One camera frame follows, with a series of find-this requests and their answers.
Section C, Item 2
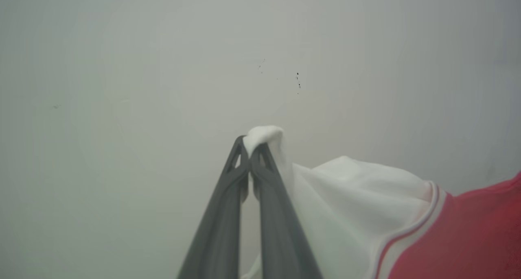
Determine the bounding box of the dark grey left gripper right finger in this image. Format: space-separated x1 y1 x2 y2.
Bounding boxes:
250 143 323 279

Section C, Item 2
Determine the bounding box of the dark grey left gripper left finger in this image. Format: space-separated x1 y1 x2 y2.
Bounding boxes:
177 135 250 279

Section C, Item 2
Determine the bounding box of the red and white garment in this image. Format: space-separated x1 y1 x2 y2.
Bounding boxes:
240 126 521 279

